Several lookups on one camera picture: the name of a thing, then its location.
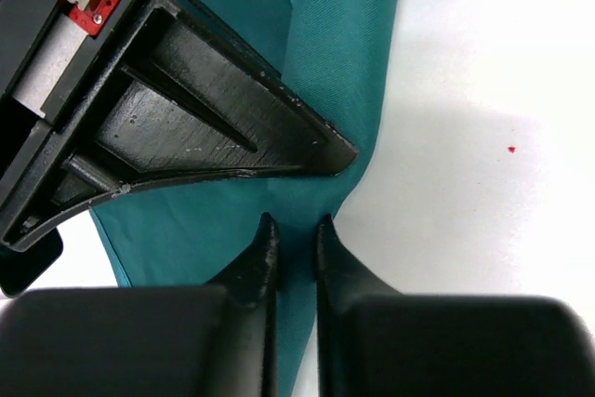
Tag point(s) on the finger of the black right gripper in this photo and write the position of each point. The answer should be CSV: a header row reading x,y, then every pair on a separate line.
x,y
186,96

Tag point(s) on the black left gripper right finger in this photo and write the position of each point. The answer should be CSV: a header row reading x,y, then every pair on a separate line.
x,y
374,340

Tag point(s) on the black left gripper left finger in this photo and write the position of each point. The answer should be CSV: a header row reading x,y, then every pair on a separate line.
x,y
215,339

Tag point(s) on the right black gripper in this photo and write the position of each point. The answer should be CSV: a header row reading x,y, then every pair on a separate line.
x,y
48,50

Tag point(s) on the teal satin napkin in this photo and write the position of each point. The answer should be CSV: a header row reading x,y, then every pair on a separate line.
x,y
334,54

